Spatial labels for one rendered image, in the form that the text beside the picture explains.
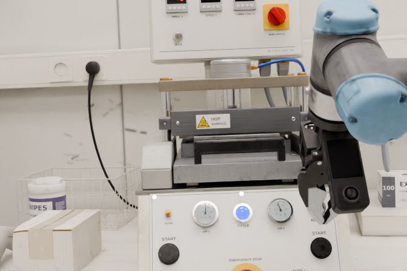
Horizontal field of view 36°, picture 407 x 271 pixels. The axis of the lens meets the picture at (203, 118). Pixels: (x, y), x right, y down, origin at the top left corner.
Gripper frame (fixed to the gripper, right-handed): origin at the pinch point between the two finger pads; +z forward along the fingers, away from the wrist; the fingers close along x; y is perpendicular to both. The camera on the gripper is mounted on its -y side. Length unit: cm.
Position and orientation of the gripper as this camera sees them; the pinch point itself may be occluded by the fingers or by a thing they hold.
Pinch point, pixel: (324, 221)
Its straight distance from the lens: 97.6
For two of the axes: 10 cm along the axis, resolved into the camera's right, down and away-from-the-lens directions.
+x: -10.0, 0.4, -0.1
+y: -0.3, -6.2, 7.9
